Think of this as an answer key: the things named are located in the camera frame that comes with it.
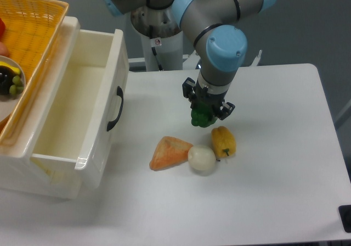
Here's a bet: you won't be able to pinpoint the yellow toy banana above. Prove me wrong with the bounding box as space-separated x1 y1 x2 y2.
0 61 21 76

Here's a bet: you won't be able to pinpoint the yellow woven basket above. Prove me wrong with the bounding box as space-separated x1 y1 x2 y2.
1 0 69 143

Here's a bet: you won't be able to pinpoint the black drawer handle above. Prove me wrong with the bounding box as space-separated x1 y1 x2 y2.
106 86 124 132

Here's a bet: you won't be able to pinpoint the white drawer cabinet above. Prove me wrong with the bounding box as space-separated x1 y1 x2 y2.
1 16 82 199

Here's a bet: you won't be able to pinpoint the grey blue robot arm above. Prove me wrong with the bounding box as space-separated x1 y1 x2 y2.
104 0 276 127

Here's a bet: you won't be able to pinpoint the red toy fruit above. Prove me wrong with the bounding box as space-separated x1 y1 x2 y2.
0 19 6 38

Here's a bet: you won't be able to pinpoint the black toy grapes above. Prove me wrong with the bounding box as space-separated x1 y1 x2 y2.
0 65 16 96

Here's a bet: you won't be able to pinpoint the white toy onion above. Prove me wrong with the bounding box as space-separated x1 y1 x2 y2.
188 144 216 171

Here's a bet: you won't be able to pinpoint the white upper drawer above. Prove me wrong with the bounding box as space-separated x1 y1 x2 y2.
34 30 129 189

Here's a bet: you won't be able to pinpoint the black corner device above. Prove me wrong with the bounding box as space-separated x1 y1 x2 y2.
338 205 351 233

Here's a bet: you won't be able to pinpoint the orange triangular toy sandwich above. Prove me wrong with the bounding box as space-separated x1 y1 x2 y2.
149 136 193 171

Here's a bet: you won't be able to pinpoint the green toy pepper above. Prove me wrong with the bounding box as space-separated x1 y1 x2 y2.
191 102 217 128

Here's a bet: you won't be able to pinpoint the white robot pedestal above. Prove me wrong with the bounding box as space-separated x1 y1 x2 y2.
129 4 190 72

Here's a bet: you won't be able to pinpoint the green toy olives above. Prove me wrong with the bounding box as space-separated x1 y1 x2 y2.
9 75 24 96

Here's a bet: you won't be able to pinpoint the white plate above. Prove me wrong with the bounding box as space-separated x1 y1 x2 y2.
1 56 26 123

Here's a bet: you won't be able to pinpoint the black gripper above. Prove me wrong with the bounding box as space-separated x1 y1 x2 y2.
182 77 235 120

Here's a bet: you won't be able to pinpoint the yellow toy pepper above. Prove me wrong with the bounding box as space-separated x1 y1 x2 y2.
211 126 236 158

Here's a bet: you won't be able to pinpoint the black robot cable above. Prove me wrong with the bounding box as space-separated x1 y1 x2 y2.
149 25 165 71

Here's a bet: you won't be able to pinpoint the peach toy fruit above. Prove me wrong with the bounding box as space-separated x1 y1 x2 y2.
0 42 10 57

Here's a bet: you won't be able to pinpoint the white metal bracket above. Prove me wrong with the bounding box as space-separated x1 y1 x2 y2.
250 49 263 67

